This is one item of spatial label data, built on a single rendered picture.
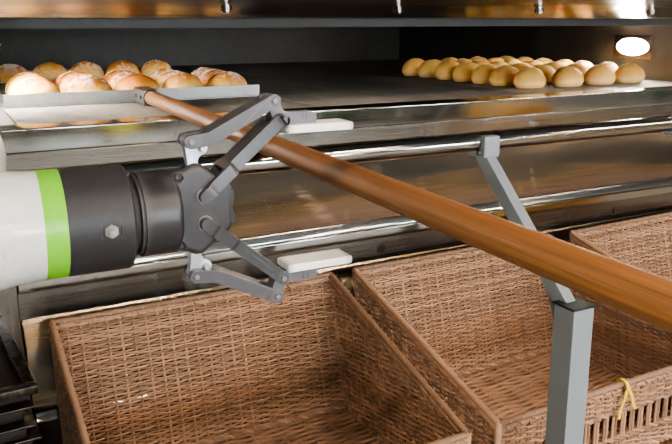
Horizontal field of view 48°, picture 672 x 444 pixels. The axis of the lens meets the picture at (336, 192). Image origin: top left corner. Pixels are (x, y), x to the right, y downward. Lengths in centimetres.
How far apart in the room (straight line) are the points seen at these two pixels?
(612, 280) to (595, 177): 147
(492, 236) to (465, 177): 113
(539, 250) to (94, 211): 35
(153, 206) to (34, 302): 78
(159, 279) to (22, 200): 83
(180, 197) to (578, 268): 33
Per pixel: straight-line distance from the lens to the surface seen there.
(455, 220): 63
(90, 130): 136
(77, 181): 65
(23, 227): 63
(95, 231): 64
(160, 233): 66
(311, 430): 151
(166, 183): 66
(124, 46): 300
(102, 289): 143
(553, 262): 55
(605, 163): 201
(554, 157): 190
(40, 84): 168
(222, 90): 175
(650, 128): 152
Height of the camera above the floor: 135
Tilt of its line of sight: 13 degrees down
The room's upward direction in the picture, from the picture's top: straight up
